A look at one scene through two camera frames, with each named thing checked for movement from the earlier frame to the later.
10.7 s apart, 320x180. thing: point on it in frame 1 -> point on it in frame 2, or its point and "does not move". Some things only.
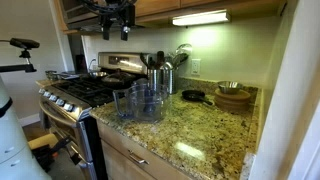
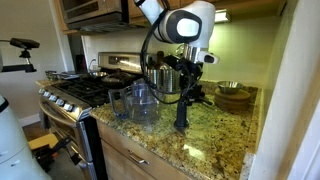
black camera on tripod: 25,44 does not move
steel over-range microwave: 80,18 does not move
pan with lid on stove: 118,79 does not move
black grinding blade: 149,107 -> 181,120
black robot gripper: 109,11 -> 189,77
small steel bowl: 229,86 does not move
